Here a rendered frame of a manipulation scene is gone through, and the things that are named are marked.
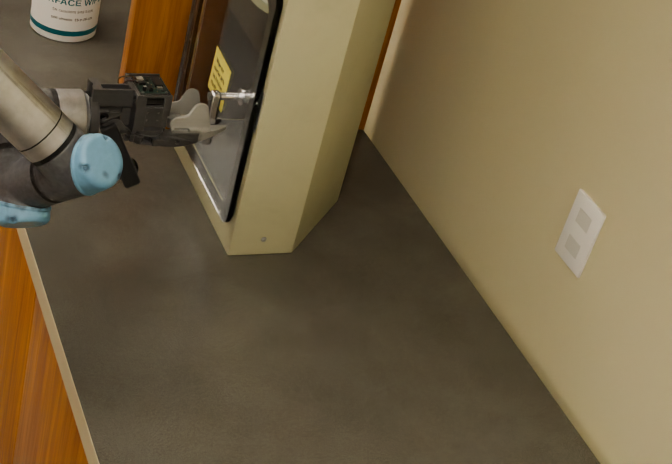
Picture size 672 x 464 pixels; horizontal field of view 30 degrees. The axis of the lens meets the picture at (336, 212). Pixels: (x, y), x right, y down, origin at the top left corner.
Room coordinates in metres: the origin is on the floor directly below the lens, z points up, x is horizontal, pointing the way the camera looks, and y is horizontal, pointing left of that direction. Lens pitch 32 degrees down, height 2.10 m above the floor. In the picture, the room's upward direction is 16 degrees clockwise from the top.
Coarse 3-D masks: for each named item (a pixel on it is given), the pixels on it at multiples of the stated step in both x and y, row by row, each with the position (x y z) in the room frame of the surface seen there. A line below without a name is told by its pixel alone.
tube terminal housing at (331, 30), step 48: (288, 0) 1.61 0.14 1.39; (336, 0) 1.64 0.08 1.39; (384, 0) 1.79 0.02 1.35; (288, 48) 1.61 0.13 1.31; (336, 48) 1.65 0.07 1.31; (288, 96) 1.62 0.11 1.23; (336, 96) 1.67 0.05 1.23; (288, 144) 1.63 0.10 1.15; (336, 144) 1.75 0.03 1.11; (240, 192) 1.61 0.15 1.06; (288, 192) 1.65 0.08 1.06; (336, 192) 1.83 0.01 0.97; (240, 240) 1.61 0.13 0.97; (288, 240) 1.66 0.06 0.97
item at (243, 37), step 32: (224, 0) 1.77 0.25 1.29; (256, 0) 1.67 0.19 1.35; (224, 32) 1.74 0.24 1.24; (256, 32) 1.64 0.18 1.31; (192, 64) 1.83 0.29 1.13; (256, 64) 1.62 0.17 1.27; (256, 96) 1.61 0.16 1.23; (192, 160) 1.76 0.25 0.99; (224, 160) 1.65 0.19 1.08; (224, 192) 1.63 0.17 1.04
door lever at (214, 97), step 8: (240, 88) 1.65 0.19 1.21; (208, 96) 1.62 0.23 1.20; (216, 96) 1.62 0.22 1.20; (224, 96) 1.62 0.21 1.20; (232, 96) 1.63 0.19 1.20; (240, 96) 1.64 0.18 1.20; (208, 104) 1.62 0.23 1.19; (216, 104) 1.62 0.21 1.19; (240, 104) 1.64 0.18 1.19; (216, 112) 1.62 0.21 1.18; (208, 144) 1.62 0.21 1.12
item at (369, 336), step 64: (0, 0) 2.23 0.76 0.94; (128, 0) 2.39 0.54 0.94; (64, 64) 2.05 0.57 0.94; (128, 192) 1.70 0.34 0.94; (192, 192) 1.75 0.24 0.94; (384, 192) 1.93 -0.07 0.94; (64, 256) 1.49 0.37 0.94; (128, 256) 1.53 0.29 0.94; (192, 256) 1.58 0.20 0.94; (256, 256) 1.63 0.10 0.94; (320, 256) 1.68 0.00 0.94; (384, 256) 1.73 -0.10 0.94; (448, 256) 1.78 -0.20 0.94; (64, 320) 1.35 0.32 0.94; (128, 320) 1.39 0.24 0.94; (192, 320) 1.43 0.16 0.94; (256, 320) 1.47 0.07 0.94; (320, 320) 1.51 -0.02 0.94; (384, 320) 1.56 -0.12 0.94; (448, 320) 1.60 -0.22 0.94; (64, 384) 1.26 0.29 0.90; (128, 384) 1.26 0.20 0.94; (192, 384) 1.29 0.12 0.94; (256, 384) 1.33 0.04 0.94; (320, 384) 1.37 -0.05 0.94; (384, 384) 1.41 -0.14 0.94; (448, 384) 1.45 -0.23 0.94; (512, 384) 1.49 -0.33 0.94; (128, 448) 1.15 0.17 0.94; (192, 448) 1.18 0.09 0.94; (256, 448) 1.21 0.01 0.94; (320, 448) 1.24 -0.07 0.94; (384, 448) 1.28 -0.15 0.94; (448, 448) 1.31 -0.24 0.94; (512, 448) 1.35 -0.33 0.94; (576, 448) 1.39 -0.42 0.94
